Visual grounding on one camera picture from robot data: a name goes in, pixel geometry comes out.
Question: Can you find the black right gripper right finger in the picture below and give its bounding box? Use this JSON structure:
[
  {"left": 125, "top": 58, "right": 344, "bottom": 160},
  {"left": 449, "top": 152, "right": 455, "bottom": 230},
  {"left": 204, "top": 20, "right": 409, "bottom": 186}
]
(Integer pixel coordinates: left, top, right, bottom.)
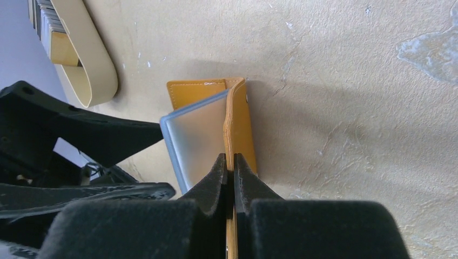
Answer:
[{"left": 234, "top": 153, "right": 282, "bottom": 258}]

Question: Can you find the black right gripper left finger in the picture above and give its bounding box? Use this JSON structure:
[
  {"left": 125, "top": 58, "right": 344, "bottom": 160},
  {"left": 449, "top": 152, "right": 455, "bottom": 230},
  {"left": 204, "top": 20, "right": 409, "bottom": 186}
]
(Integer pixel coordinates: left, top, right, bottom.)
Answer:
[{"left": 179, "top": 154, "right": 227, "bottom": 258}]

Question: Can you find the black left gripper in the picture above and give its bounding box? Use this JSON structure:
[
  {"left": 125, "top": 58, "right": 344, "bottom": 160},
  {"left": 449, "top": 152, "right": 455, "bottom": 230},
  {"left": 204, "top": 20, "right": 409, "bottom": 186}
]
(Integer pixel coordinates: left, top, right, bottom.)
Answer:
[{"left": 1, "top": 81, "right": 176, "bottom": 248}]

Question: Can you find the yellow leather card holder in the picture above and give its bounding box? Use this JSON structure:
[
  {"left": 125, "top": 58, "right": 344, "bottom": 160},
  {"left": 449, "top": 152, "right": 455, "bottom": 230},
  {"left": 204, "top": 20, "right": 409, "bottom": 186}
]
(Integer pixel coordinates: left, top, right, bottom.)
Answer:
[{"left": 160, "top": 78, "right": 257, "bottom": 258}]

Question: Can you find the beige oval plastic tray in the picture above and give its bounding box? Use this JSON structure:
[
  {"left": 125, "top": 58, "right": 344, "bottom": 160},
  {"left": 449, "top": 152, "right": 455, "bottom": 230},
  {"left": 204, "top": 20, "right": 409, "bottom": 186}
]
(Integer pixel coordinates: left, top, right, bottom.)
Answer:
[{"left": 51, "top": 1, "right": 118, "bottom": 108}]

